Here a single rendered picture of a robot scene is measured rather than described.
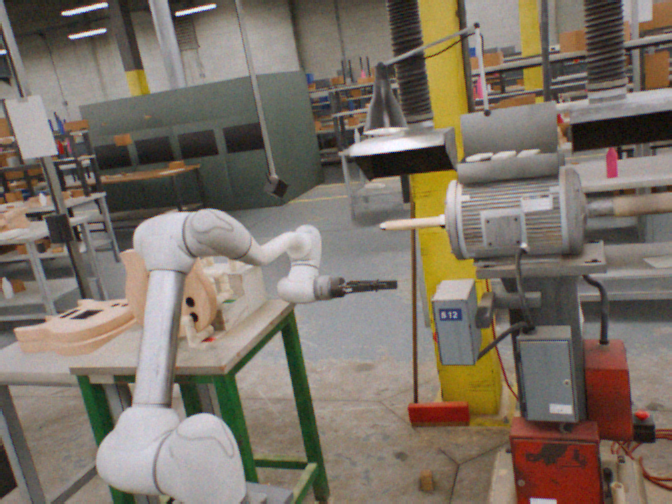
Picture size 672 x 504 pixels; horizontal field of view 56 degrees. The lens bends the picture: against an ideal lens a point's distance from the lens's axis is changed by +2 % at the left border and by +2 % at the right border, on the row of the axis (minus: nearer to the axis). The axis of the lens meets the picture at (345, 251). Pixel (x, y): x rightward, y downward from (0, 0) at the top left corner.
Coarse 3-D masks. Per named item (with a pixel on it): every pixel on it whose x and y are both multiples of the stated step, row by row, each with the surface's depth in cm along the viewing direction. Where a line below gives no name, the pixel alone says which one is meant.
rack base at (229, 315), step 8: (232, 296) 236; (240, 296) 234; (224, 304) 228; (232, 304) 229; (240, 304) 233; (224, 312) 224; (232, 312) 228; (240, 312) 233; (216, 320) 225; (224, 320) 224; (232, 320) 228; (240, 320) 233; (216, 328) 226; (224, 328) 224; (232, 328) 228
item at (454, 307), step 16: (448, 288) 176; (464, 288) 174; (432, 304) 170; (448, 304) 168; (464, 304) 167; (448, 320) 170; (464, 320) 168; (448, 336) 171; (464, 336) 170; (480, 336) 182; (448, 352) 173; (464, 352) 171; (480, 352) 184
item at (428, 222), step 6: (390, 222) 203; (396, 222) 202; (402, 222) 201; (408, 222) 201; (414, 222) 200; (420, 222) 199; (426, 222) 198; (432, 222) 198; (438, 222) 197; (390, 228) 203; (396, 228) 202; (402, 228) 202; (408, 228) 201; (414, 228) 201; (420, 228) 200
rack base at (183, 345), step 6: (186, 336) 225; (210, 336) 221; (216, 336) 220; (180, 342) 221; (186, 342) 220; (204, 342) 217; (210, 342) 216; (180, 348) 215; (186, 348) 214; (192, 348) 213; (198, 348) 212; (204, 348) 213
